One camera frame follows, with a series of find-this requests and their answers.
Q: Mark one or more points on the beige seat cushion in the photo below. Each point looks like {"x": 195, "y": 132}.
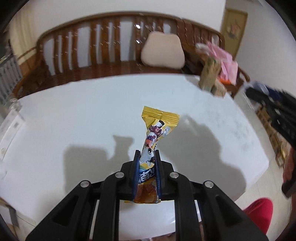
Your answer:
{"x": 163, "y": 50}

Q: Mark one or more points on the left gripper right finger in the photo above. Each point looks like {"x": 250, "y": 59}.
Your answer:
{"x": 203, "y": 211}

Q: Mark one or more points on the long brown wooden bench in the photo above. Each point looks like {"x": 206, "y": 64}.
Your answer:
{"x": 95, "y": 46}

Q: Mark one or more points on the red trouser leg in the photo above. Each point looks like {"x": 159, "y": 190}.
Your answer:
{"x": 260, "y": 212}

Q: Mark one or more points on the tall green drink carton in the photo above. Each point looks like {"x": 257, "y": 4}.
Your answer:
{"x": 210, "y": 72}

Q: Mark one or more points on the small beige carton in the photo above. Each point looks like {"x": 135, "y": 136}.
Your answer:
{"x": 218, "y": 89}

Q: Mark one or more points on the brown wooden armchair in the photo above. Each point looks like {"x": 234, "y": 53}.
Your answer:
{"x": 202, "y": 42}

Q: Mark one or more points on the white flat box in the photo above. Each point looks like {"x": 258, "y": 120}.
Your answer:
{"x": 9, "y": 128}

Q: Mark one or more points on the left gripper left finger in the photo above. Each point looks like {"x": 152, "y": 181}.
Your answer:
{"x": 91, "y": 210}

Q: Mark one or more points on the pink plastic bag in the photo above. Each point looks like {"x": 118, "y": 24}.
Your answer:
{"x": 229, "y": 67}

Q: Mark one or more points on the clear glass jar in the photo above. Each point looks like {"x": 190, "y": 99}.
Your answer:
{"x": 14, "y": 104}

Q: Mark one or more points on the yellow wooden door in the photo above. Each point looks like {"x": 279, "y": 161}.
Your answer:
{"x": 233, "y": 27}

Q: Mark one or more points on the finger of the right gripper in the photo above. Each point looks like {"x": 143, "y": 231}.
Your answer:
{"x": 266, "y": 89}
{"x": 260, "y": 97}

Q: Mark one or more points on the yellow snack wrapper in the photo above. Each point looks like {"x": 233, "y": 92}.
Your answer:
{"x": 151, "y": 183}

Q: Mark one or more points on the cardboard boxes on floor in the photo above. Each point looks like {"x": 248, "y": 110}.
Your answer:
{"x": 279, "y": 144}

